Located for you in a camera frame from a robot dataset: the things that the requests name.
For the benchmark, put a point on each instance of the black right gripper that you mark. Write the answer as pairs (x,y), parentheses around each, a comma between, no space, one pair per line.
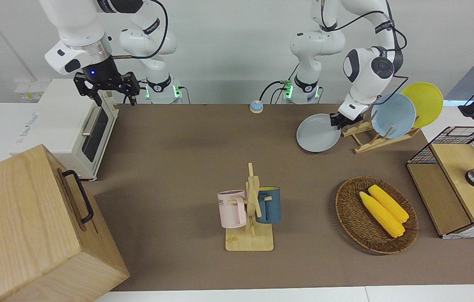
(102,79)

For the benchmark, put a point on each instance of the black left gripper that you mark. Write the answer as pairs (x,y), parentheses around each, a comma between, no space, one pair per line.
(348,119)

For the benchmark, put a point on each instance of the gray plate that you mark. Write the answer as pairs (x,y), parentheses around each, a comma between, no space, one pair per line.
(316,134)

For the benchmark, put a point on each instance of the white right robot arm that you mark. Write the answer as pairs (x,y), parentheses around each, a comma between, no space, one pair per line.
(73,25)

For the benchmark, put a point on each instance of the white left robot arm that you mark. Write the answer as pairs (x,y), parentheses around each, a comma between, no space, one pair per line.
(362,84)

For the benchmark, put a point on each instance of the wooden plate rack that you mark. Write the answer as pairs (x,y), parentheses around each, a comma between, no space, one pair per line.
(371,144)

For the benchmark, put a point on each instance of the light blue plate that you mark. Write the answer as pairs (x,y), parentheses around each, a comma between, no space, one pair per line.
(394,115)

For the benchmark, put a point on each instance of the yellow plate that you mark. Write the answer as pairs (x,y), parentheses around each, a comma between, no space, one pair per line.
(428,100)

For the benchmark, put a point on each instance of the white toaster oven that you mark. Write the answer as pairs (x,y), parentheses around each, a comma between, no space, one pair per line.
(60,121)

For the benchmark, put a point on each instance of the blue call bell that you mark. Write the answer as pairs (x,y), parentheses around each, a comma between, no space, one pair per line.
(256,107)

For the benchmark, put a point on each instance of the brown table mat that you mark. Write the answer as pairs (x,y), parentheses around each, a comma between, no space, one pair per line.
(178,167)

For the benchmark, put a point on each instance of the yellow corn cob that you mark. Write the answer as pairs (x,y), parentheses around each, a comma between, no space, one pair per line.
(381,216)
(390,203)

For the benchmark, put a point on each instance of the brown wicker basket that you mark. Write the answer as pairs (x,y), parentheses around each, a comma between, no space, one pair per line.
(354,218)

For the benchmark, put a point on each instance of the dark blue mug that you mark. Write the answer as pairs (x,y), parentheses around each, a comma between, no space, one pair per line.
(271,207)

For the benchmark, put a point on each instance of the pink mug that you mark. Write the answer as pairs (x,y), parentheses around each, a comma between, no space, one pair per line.
(230,212)

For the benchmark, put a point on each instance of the wooden mug tree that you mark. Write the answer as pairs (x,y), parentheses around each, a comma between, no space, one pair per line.
(249,241)

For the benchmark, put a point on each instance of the white wall power outlet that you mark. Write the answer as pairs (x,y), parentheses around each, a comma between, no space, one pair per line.
(31,93)

